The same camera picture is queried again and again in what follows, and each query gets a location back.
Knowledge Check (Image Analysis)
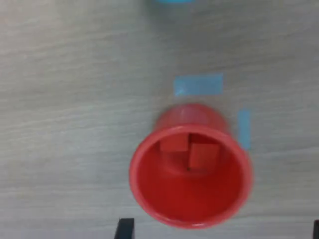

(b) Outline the blue tape piece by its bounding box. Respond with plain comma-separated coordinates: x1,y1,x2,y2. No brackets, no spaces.
173,73,224,97
238,108,252,151

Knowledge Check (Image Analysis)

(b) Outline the red cube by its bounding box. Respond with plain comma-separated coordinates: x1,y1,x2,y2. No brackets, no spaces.
188,142,220,172
159,134,189,152

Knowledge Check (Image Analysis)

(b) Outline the blue plastic cup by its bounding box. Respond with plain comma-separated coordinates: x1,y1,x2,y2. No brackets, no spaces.
147,0,197,5

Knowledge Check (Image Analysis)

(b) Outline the red plastic cup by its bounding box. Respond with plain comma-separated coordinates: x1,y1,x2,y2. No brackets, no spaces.
129,103,254,230

